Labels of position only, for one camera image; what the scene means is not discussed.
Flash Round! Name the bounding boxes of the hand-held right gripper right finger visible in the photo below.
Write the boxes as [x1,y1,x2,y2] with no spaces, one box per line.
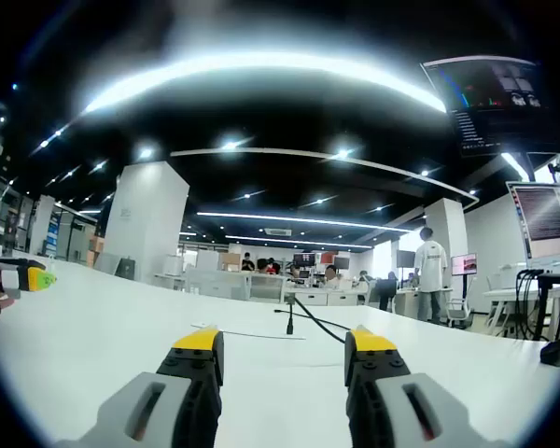
[343,325,510,448]

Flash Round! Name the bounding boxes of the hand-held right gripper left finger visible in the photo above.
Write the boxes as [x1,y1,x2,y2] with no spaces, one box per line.
[69,326,225,448]

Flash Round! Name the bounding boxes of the black USB data cable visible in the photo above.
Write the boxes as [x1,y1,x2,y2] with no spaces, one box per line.
[273,294,356,347]

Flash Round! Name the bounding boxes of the white desk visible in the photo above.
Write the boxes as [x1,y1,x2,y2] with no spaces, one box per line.
[0,254,560,448]

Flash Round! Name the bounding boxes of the row of white office desks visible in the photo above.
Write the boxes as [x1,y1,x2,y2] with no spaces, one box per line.
[153,273,379,308]

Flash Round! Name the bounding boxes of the screen on floor stand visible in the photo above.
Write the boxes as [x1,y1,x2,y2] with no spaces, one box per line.
[450,253,479,293]

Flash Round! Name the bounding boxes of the black object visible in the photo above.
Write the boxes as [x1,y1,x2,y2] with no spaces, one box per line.
[539,336,560,368]

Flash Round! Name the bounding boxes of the black stand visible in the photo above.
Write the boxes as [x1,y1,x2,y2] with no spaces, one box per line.
[536,272,560,342]

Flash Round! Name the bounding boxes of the monitor with bright screen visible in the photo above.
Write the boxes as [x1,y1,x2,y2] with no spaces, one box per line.
[506,180,560,271]

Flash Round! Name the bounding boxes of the thin curved ceiling strip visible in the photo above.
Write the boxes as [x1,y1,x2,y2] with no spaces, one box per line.
[169,147,481,203]

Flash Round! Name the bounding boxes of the long curved ceiling light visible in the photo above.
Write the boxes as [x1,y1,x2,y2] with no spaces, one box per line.
[80,49,448,117]

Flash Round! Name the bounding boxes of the large hanging dark monitor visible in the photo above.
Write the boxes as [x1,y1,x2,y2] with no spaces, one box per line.
[421,55,560,159]

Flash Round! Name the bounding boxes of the bundle of black cables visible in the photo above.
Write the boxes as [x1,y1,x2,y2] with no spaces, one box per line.
[515,268,550,338]

